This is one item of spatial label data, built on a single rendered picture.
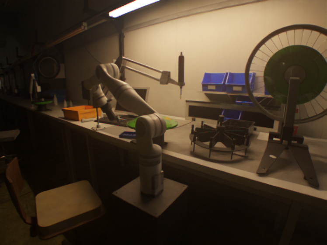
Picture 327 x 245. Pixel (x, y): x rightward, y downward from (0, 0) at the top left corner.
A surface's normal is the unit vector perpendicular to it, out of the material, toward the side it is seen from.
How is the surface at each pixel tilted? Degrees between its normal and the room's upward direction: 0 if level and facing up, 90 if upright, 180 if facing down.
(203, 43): 90
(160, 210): 0
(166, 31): 90
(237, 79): 90
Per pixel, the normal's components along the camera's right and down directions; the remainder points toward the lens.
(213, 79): -0.61, 0.18
